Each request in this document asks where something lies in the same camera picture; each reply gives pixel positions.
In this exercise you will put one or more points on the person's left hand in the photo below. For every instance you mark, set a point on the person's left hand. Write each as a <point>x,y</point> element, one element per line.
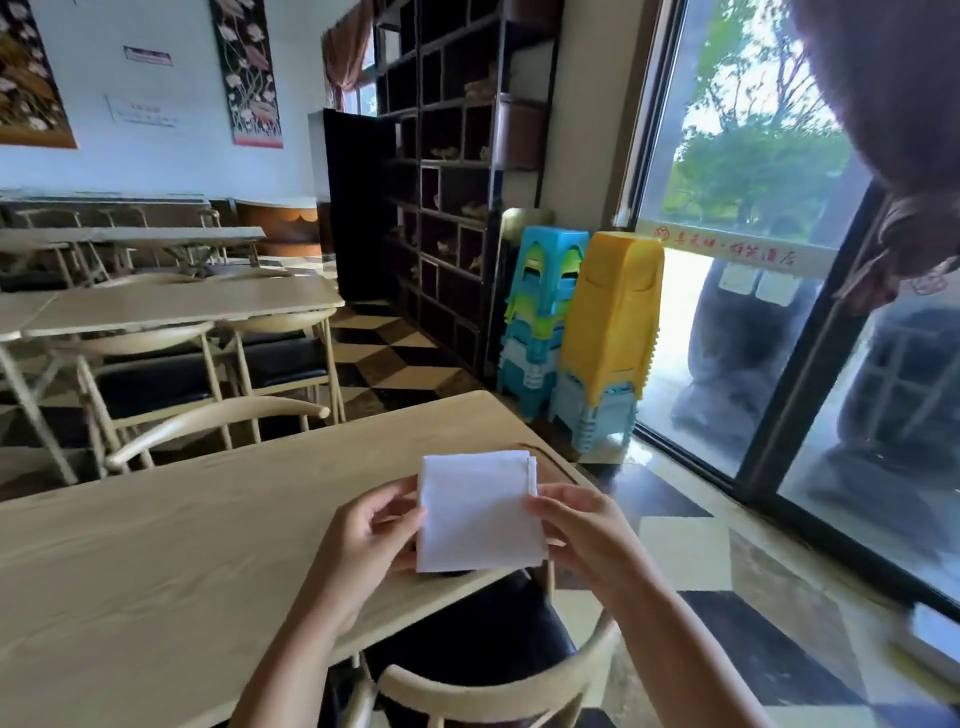
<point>352,551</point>

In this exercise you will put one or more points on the person's right hand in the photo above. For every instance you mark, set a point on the person's right hand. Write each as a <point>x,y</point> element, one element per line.
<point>600,540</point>

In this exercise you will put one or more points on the person's right thumb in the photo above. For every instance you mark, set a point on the person's right thumb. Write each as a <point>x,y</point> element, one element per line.
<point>547,517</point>

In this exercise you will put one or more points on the person's left thumb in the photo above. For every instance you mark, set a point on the person's left thumb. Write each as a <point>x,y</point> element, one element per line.
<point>390,496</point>

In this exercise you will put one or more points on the white napkin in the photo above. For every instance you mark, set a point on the white napkin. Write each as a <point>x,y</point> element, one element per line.
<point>480,510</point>

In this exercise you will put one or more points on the person's left forearm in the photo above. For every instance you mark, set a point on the person's left forearm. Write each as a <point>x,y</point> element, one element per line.
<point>300,667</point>

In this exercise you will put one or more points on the person's right forearm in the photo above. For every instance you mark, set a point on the person's right forearm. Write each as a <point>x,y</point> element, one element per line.
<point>682,652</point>

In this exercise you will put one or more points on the wooden chair with black seat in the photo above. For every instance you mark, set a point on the wooden chair with black seat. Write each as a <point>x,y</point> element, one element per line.
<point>202,424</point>
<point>281,356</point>
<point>480,660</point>
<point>150,375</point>

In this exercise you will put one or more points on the stack of blue green stools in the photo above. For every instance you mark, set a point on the stack of blue green stools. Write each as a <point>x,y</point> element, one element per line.
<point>540,315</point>

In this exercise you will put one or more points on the stack of yellow plastic stools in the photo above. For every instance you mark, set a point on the stack of yellow plastic stools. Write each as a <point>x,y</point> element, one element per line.
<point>611,315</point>

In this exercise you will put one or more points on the brown curved counter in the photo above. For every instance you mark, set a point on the brown curved counter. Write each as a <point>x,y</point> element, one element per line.
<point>281,225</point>

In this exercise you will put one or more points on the light wooden dining table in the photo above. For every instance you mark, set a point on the light wooden dining table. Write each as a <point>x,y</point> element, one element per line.
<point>172,300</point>
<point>127,236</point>

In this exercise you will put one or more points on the black cabinet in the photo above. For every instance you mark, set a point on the black cabinet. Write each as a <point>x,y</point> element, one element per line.
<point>356,202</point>

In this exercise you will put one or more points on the white window sticker strip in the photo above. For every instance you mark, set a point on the white window sticker strip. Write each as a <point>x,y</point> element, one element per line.
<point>735,249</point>

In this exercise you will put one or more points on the dark wooden shelf unit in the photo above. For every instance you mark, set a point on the dark wooden shelf unit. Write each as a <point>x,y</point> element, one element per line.
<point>450,172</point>

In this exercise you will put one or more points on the brown curtain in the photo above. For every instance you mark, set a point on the brown curtain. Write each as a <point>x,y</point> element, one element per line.
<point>346,45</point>

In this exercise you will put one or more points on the black window frame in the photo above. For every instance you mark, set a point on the black window frame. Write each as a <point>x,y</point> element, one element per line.
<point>817,360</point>

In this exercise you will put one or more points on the flower wall poster with dark ground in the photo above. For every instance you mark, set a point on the flower wall poster with dark ground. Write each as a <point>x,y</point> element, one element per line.
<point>247,71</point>

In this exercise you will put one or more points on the white wall notice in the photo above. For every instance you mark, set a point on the white wall notice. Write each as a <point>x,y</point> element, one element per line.
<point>142,110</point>

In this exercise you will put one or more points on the small wall sign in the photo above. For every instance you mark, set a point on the small wall sign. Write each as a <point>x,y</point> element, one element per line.
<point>148,55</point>

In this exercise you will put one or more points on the golden floral wall poster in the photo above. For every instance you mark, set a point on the golden floral wall poster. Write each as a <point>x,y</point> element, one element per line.
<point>30,75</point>

